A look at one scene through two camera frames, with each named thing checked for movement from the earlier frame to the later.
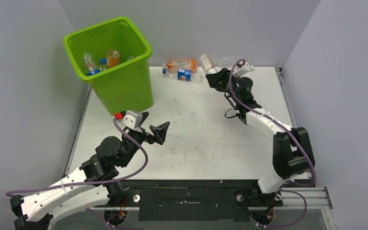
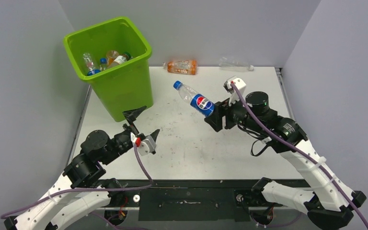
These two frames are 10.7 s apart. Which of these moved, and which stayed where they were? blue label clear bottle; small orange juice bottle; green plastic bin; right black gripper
Moved: right black gripper
Stayed: small orange juice bottle; blue label clear bottle; green plastic bin
